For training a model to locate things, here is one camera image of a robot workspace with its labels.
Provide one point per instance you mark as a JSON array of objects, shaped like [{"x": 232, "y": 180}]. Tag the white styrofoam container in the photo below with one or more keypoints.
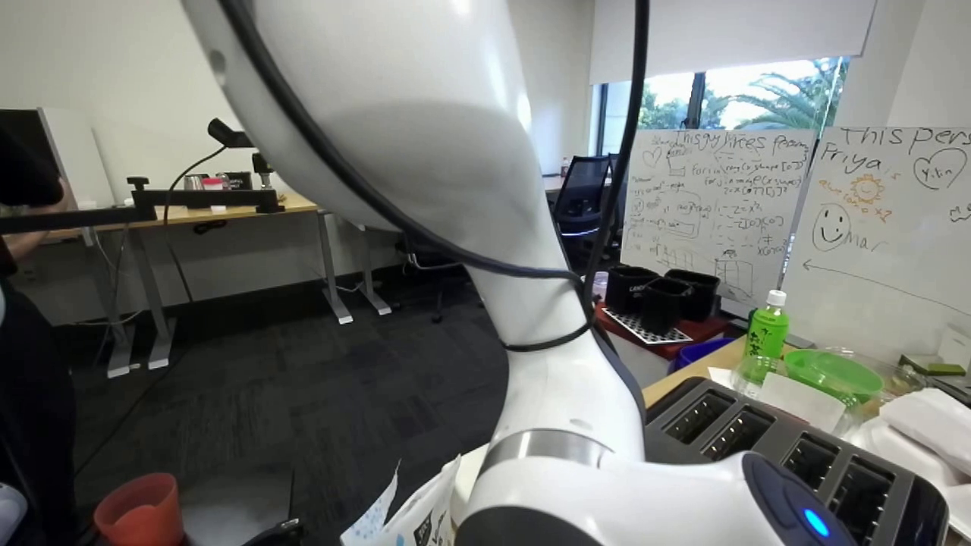
[{"x": 931, "y": 428}]

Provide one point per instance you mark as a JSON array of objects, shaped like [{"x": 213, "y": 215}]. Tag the black silver four-slot toaster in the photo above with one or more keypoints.
[{"x": 728, "y": 425}]

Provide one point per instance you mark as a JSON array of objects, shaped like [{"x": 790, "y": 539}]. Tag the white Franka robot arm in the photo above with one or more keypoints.
[{"x": 435, "y": 201}]

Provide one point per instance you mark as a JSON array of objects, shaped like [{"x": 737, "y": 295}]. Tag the white printed snack bag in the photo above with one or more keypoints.
[{"x": 404, "y": 510}]

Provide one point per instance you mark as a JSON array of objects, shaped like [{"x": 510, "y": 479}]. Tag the whiteboard with smiley drawing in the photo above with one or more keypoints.
[{"x": 891, "y": 253}]

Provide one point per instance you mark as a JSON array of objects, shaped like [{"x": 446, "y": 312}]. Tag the whiteboard with dense writing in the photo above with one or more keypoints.
[{"x": 718, "y": 215}]

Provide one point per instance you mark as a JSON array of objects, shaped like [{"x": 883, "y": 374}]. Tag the white paper sheet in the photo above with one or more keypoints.
[{"x": 790, "y": 397}]

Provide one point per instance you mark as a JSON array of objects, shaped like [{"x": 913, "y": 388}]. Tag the black mounting rail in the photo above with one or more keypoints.
[{"x": 154, "y": 208}]

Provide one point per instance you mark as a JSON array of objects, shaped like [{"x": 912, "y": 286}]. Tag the small green white box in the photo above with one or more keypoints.
[{"x": 936, "y": 366}]

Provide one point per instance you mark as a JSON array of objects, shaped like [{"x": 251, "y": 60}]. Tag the green drink bottle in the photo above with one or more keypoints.
[{"x": 767, "y": 339}]

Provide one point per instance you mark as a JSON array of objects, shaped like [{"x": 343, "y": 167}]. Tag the wooden office desk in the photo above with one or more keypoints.
[{"x": 201, "y": 215}]

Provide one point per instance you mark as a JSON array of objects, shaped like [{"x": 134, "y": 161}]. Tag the black stereo camera on stand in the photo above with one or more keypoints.
[{"x": 230, "y": 136}]

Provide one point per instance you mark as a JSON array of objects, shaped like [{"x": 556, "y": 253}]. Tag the green plastic bowl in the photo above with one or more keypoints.
[{"x": 837, "y": 374}]

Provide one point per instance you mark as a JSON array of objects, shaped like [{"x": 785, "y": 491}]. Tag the metal mesh tray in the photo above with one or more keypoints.
[{"x": 648, "y": 328}]

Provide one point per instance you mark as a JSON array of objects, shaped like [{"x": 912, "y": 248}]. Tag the white roller blind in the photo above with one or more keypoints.
[{"x": 728, "y": 34}]

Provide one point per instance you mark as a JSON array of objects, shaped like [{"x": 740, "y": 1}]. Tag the white cabinet with red top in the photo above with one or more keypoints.
[{"x": 707, "y": 332}]

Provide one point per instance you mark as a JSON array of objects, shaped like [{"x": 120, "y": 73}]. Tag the black plant pot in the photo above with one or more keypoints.
[
  {"x": 625, "y": 290},
  {"x": 669, "y": 301},
  {"x": 703, "y": 291}
]

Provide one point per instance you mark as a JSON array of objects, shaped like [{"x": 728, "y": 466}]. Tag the red plastic bucket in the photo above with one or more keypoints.
[{"x": 140, "y": 513}]

